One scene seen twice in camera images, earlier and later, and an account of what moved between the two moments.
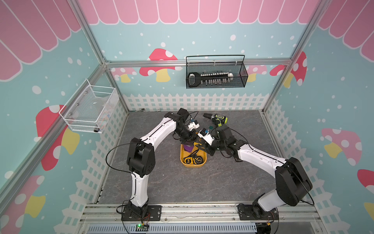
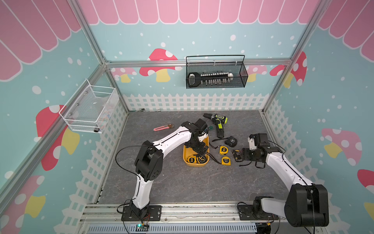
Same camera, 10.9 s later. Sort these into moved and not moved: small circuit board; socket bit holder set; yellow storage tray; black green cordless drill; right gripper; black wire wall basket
Moved: right gripper; yellow storage tray
Not moved: socket bit holder set; black wire wall basket; black green cordless drill; small circuit board
